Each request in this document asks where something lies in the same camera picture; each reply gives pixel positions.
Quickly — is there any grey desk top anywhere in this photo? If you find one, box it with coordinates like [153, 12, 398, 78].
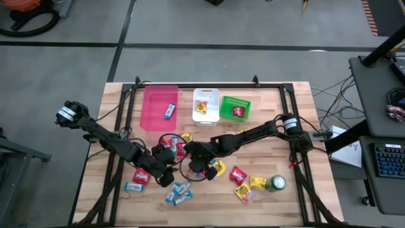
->
[349, 55, 405, 139]

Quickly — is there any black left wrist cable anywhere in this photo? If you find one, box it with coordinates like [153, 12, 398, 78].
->
[158, 132, 188, 159]

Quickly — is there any white plastic bin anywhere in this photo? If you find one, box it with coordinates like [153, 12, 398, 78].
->
[192, 87, 221, 127]

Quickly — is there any orange shop vacuum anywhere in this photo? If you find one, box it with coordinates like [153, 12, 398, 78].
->
[8, 0, 54, 31]

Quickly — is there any black mat orange stripe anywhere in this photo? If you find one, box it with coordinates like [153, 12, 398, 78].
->
[360, 0, 405, 37]

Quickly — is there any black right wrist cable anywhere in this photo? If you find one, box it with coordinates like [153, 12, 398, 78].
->
[178, 157, 208, 183]

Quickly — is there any grey vacuum part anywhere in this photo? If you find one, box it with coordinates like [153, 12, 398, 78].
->
[58, 0, 74, 18]

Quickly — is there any black coiled cable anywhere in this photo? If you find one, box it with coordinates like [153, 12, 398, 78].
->
[386, 87, 405, 107]

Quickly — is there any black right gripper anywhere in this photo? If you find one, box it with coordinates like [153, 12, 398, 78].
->
[184, 141, 219, 181]

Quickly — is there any black aluminium table frame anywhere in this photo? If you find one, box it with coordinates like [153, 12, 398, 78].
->
[68, 75, 346, 228]

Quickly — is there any black desk device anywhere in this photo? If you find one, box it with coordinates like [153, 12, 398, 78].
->
[388, 58, 405, 86]

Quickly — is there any black vacuum hose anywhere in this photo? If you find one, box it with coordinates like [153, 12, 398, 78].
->
[0, 8, 60, 38]

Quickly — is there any pink plastic bin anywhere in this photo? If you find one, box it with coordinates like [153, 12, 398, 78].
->
[140, 84, 180, 132]

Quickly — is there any white box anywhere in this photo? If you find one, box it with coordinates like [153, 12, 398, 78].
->
[328, 125, 363, 168]

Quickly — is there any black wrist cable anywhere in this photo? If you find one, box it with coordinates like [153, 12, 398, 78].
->
[158, 132, 188, 159]
[178, 157, 208, 183]

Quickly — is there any black backlit keyboard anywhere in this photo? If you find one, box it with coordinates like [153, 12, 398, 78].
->
[372, 142, 405, 180]

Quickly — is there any green plastic mesh basket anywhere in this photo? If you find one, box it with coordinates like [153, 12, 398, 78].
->
[220, 96, 252, 123]

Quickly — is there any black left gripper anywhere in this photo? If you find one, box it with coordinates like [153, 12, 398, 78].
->
[140, 144, 180, 188]

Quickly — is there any pink wrapper bundle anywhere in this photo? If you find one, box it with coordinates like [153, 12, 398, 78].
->
[385, 104, 405, 123]

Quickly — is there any black metal pole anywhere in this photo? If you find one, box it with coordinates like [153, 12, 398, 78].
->
[360, 23, 405, 68]

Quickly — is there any green drink can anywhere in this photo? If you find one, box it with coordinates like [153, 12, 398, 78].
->
[265, 174, 287, 193]

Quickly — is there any black desk leg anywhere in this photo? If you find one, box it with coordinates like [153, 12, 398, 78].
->
[324, 119, 371, 155]

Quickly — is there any grey keyboard desk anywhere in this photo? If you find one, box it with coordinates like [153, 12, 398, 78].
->
[359, 135, 405, 217]

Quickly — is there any grey metal cart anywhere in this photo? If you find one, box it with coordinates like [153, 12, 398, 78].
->
[0, 126, 53, 228]

